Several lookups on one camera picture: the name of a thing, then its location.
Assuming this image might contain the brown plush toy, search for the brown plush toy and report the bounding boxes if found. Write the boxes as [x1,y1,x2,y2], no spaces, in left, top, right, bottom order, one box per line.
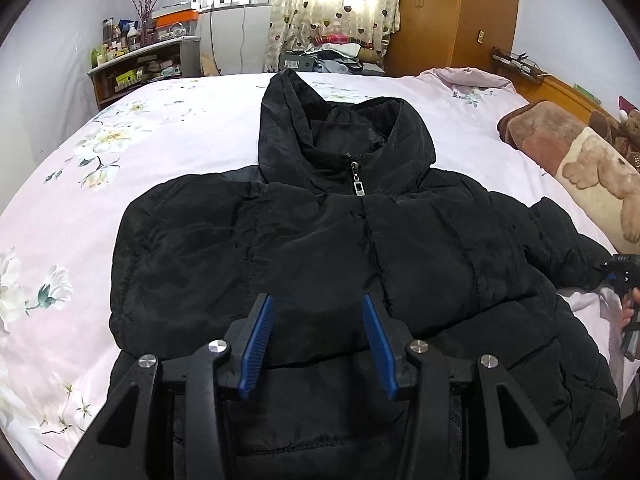
[588,95,640,155]

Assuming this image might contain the heart print curtain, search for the heart print curtain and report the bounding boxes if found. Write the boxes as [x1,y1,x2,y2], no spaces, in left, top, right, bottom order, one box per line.
[265,0,404,75]

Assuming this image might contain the wooden wardrobe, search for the wooden wardrobe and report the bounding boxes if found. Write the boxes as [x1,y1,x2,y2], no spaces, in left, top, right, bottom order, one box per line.
[384,0,521,79]

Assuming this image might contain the person's right hand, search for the person's right hand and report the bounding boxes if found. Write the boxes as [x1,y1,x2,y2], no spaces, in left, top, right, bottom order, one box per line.
[621,286,640,330]

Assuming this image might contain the pile of clothes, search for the pile of clothes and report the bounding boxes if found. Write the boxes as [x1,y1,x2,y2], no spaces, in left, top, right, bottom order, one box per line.
[278,33,389,77]

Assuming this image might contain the group of bottles and jars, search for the group of bottles and jars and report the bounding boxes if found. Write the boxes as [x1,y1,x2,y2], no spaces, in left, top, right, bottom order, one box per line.
[101,16,154,55]

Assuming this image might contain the pink floral quilt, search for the pink floral quilt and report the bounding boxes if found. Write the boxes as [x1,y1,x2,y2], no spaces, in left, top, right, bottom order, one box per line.
[0,67,640,480]

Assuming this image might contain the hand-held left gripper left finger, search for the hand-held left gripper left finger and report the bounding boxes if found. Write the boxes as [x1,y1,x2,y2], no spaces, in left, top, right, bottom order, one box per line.
[57,292,277,480]

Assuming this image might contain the orange storage box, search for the orange storage box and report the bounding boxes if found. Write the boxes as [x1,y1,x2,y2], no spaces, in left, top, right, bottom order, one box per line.
[152,10,201,32]

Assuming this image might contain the black puffer jacket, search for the black puffer jacket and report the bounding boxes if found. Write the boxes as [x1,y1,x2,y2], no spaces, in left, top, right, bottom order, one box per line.
[109,71,623,480]

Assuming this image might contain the wooden shelf unit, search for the wooden shelf unit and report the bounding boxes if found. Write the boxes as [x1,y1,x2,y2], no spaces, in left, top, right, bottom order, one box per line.
[87,39,202,112]

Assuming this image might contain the black box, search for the black box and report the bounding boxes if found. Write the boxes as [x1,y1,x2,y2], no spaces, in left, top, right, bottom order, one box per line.
[278,52,316,71]

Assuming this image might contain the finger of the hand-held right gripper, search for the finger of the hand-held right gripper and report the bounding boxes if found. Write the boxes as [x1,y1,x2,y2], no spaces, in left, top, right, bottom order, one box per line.
[598,255,631,288]

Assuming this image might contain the wooden headboard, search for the wooden headboard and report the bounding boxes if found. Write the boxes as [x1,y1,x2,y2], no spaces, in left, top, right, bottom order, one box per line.
[515,72,621,127]

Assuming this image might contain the brown bear print blanket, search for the brown bear print blanket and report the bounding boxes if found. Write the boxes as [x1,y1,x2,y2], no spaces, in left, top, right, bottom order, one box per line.
[496,100,640,257]

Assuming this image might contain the clear storage box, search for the clear storage box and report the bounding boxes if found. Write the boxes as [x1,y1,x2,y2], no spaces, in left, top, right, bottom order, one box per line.
[154,24,200,42]

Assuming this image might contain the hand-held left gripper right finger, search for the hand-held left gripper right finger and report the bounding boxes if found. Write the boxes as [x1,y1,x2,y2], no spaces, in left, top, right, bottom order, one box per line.
[360,293,576,480]

